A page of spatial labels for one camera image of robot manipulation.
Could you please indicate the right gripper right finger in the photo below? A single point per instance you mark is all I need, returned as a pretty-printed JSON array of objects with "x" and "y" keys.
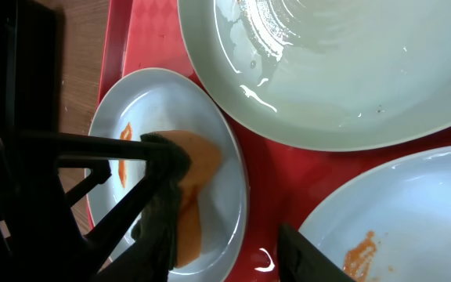
[{"x": 300, "y": 261}]

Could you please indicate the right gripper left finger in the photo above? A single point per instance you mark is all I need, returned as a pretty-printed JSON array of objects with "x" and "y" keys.
[{"x": 44, "y": 172}]

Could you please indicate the red serving tray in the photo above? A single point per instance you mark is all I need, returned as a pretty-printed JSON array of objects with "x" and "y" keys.
[{"x": 285, "y": 183}]

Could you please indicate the light blue plate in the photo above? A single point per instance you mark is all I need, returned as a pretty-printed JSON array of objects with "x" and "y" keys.
[
  {"x": 330, "y": 75},
  {"x": 392, "y": 223},
  {"x": 155, "y": 99}
]

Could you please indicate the orange and green sponge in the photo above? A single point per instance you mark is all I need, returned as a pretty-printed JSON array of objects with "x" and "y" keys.
[{"x": 172, "y": 217}]

